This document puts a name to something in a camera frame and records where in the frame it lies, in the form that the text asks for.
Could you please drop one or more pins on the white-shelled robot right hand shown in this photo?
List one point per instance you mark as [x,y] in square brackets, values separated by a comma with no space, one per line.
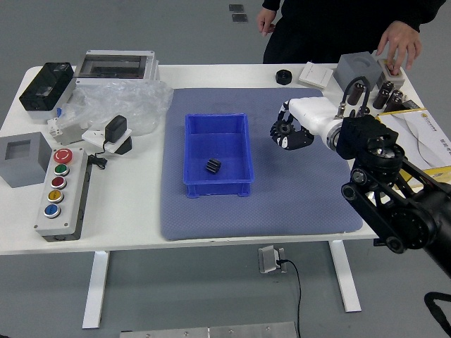
[313,112]

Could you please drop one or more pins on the person's left hand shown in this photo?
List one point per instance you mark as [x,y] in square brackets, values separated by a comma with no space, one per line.
[401,42]

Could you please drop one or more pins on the person's right hand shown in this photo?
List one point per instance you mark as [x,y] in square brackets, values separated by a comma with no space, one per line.
[266,21]

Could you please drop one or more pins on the big black gear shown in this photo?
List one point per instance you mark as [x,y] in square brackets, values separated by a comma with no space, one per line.
[284,127]

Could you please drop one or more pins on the small black gear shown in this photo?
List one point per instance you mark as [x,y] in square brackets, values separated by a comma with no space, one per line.
[213,166]

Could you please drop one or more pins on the person's right forearm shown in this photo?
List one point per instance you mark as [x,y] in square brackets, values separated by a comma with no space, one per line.
[273,5]

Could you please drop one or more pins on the person's left forearm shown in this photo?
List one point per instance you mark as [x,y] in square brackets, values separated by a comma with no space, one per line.
[423,14]

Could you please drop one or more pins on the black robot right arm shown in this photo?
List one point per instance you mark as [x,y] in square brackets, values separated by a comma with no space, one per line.
[394,211]

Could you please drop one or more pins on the yellow and white cardboard box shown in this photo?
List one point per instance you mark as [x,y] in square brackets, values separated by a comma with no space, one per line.
[423,134]

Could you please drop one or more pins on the blue plastic box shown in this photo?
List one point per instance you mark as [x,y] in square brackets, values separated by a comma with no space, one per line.
[218,141]

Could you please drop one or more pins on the grey windowed distribution box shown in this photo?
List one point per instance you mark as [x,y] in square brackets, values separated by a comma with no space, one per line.
[112,67]

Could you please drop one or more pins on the grey five-button control box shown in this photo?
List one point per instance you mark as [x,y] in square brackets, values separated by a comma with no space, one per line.
[70,197]

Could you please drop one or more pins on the dark floor cover plate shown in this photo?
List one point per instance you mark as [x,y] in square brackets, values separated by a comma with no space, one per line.
[239,18]
[236,7]

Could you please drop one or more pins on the black round knob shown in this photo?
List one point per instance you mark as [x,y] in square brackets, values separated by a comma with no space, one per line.
[284,78]

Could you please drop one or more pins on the grey block with round recess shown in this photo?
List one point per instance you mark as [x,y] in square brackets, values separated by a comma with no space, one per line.
[349,70]

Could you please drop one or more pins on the small black component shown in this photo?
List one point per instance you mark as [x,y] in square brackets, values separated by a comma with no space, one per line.
[411,105]

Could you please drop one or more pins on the person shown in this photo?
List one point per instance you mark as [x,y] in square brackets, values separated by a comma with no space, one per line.
[334,31]

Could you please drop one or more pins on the grey-blue mat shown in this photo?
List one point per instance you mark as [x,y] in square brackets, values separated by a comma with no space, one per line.
[282,211]

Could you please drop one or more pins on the black table control panel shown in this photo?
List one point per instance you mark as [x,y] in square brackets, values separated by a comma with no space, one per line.
[377,242]

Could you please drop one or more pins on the clear plastic bag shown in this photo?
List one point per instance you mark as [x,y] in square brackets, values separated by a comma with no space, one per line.
[134,95]

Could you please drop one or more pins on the silver floor socket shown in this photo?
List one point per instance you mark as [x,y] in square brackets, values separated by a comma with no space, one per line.
[267,258]

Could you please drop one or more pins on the white table leg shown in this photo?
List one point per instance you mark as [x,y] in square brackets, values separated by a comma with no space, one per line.
[97,288]
[347,281]

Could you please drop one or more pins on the black power adapter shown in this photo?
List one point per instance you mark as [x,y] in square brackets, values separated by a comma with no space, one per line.
[116,128]

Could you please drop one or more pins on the white socket block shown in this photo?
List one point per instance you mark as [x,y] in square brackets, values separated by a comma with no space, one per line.
[92,136]

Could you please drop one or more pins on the small blue part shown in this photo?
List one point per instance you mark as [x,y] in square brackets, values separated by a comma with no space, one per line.
[60,112]

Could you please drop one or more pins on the white circuit breaker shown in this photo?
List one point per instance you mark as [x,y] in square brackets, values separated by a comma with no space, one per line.
[70,135]

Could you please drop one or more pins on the grey metal plate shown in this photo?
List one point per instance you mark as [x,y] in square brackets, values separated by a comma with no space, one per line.
[211,331]

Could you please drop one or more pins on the grey cube with square recess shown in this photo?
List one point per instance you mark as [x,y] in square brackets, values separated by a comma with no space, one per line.
[31,169]

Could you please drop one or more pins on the grey switch box red button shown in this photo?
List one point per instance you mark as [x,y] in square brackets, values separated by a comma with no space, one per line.
[401,80]

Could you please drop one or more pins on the white wall switch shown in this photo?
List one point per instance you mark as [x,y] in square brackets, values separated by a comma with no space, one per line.
[315,74]

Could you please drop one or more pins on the black-lidded white enclosure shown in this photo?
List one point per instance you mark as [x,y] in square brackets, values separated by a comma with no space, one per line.
[46,84]

